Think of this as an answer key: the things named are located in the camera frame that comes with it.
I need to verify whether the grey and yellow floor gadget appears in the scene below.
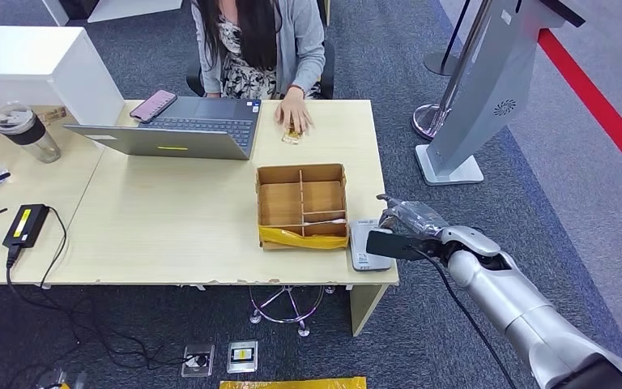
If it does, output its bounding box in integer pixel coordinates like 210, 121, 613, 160
36, 370, 87, 389

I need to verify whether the chrome stanchion post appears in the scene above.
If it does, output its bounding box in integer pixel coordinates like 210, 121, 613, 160
411, 0, 496, 142

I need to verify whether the chrome stool base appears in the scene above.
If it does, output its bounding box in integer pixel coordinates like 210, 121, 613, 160
249, 285, 338, 338

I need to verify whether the person's left hand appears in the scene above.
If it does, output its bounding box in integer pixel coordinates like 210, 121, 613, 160
274, 85, 315, 135

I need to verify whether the black adapter cable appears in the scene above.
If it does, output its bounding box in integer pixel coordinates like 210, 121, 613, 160
3, 206, 208, 377

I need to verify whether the grey kiosk stand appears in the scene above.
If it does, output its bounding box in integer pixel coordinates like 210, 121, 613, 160
414, 0, 586, 187

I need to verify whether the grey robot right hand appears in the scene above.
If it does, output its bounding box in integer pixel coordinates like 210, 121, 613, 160
376, 194, 450, 241

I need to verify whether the floor socket with yellow label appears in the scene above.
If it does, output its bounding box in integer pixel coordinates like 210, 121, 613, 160
226, 340, 259, 374

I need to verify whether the pale wooden desk leg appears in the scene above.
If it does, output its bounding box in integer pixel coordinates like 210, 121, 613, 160
349, 284, 390, 338

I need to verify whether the open floor socket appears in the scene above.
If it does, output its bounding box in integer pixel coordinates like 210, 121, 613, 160
181, 343, 216, 378

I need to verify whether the grey laptop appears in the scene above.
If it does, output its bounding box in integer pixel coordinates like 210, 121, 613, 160
62, 96, 262, 161

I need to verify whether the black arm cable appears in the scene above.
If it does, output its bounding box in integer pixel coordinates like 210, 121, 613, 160
411, 247, 518, 389

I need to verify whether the black power adapter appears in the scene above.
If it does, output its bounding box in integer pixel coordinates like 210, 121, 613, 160
2, 203, 51, 249

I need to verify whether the small brown packet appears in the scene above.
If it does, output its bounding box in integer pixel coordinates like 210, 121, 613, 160
38, 106, 69, 125

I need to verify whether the smartphone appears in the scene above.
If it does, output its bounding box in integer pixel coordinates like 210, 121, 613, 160
129, 89, 178, 124

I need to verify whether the person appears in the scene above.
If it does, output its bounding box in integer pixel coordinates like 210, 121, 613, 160
190, 0, 327, 135

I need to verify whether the divided cardboard box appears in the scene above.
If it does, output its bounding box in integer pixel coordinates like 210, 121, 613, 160
256, 163, 350, 251

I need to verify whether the black stanchion post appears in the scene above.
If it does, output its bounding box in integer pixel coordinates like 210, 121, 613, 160
424, 0, 474, 77

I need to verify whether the clear tumbler with lid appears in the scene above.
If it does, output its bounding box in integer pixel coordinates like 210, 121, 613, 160
0, 100, 62, 165

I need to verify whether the grey card reader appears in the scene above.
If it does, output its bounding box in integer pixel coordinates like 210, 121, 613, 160
348, 219, 394, 273

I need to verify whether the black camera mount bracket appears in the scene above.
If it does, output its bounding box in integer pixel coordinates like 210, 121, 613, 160
366, 229, 446, 263

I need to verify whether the yellow plastic bag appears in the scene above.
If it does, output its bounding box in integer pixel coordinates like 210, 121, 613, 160
219, 377, 368, 389

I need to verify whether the white furniture unit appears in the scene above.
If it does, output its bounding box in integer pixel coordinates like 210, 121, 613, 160
41, 0, 185, 27

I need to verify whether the yellow plastic strip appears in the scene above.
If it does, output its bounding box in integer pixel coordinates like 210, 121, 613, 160
258, 225, 350, 250

